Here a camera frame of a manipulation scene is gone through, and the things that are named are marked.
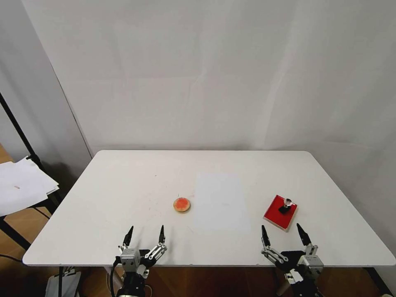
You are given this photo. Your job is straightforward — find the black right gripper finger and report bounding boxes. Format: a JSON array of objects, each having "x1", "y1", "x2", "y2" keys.
[
  {"x1": 260, "y1": 225, "x2": 290, "y2": 265},
  {"x1": 296, "y1": 223, "x2": 319, "y2": 258}
]

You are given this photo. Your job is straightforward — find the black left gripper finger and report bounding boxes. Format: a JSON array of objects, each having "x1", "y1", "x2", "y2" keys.
[
  {"x1": 117, "y1": 225, "x2": 134, "y2": 255},
  {"x1": 144, "y1": 225, "x2": 168, "y2": 260}
]

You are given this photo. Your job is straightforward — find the square red ink pad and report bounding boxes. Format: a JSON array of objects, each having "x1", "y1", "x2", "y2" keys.
[{"x1": 262, "y1": 194, "x2": 301, "y2": 233}]

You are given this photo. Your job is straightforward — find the black stamp with silver knob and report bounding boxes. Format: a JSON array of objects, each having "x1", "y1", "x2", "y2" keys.
[{"x1": 278, "y1": 197, "x2": 292, "y2": 215}]

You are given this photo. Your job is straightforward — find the round orange ink pad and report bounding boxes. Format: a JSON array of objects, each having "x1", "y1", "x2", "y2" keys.
[{"x1": 173, "y1": 197, "x2": 192, "y2": 215}]

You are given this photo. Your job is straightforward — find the white table leg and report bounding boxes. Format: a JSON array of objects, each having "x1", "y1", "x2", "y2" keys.
[
  {"x1": 276, "y1": 268, "x2": 292, "y2": 296},
  {"x1": 106, "y1": 266, "x2": 125, "y2": 290}
]

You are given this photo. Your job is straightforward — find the white paper sheet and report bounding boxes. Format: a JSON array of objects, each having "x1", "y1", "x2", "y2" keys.
[{"x1": 193, "y1": 172, "x2": 252, "y2": 232}]

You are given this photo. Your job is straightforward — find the white plastic floor device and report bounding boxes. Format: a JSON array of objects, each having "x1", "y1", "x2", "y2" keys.
[{"x1": 45, "y1": 266, "x2": 82, "y2": 297}]

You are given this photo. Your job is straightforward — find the black table leg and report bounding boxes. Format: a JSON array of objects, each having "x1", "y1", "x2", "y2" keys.
[{"x1": 366, "y1": 267, "x2": 389, "y2": 296}]

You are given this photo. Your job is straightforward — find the stack of white papers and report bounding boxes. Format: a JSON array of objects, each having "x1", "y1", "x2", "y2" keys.
[{"x1": 0, "y1": 156, "x2": 60, "y2": 217}]

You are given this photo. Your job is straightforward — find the black stand pole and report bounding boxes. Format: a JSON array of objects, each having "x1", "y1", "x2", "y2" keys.
[{"x1": 0, "y1": 92, "x2": 61, "y2": 206}]

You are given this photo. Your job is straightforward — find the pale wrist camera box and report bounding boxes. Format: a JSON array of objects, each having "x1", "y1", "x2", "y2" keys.
[
  {"x1": 120, "y1": 247, "x2": 141, "y2": 273},
  {"x1": 297, "y1": 255, "x2": 325, "y2": 280}
]

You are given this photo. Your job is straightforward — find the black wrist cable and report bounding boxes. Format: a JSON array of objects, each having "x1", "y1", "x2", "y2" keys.
[{"x1": 106, "y1": 255, "x2": 122, "y2": 291}]

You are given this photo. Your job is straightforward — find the black side table frame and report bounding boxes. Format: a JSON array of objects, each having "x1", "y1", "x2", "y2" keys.
[{"x1": 0, "y1": 191, "x2": 62, "y2": 250}]

